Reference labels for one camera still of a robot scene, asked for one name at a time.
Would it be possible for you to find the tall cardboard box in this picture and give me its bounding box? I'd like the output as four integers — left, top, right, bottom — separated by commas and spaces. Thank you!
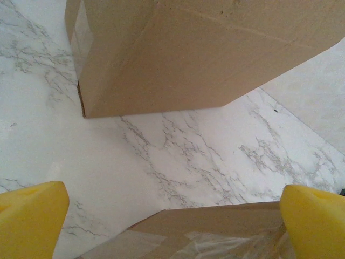
64, 0, 345, 119

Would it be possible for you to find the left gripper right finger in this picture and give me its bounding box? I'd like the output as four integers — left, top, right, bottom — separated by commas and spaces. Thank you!
279, 184, 345, 259

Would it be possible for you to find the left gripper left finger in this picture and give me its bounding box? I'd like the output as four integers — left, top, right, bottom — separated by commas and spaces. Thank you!
0, 181, 70, 259

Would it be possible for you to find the taped squat cardboard box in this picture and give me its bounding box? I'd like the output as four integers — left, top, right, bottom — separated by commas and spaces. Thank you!
77, 201, 297, 259

